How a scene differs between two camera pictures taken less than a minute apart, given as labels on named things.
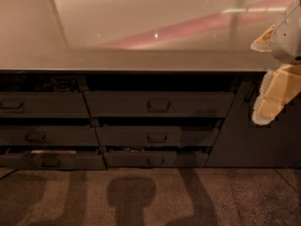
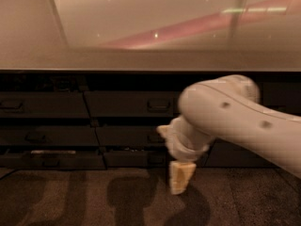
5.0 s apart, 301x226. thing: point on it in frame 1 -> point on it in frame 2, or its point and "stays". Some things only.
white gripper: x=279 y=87 -> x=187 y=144
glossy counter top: x=139 y=27 stays
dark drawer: x=49 y=136 stays
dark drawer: x=156 y=104 stays
